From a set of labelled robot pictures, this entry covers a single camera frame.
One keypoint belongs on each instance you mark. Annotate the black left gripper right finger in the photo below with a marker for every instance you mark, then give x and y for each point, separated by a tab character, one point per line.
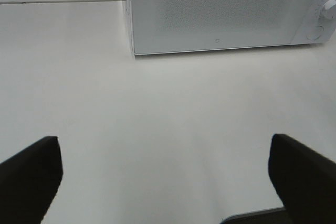
303	179

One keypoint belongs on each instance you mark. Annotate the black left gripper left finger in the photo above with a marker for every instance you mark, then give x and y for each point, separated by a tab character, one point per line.
30	180

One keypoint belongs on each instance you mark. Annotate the white round door button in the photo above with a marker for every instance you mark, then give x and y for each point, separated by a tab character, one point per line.
315	33

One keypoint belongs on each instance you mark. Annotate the white round knob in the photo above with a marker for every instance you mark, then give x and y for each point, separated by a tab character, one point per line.
328	10

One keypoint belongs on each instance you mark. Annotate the white microwave oven body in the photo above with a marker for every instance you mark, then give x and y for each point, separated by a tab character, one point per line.
320	11

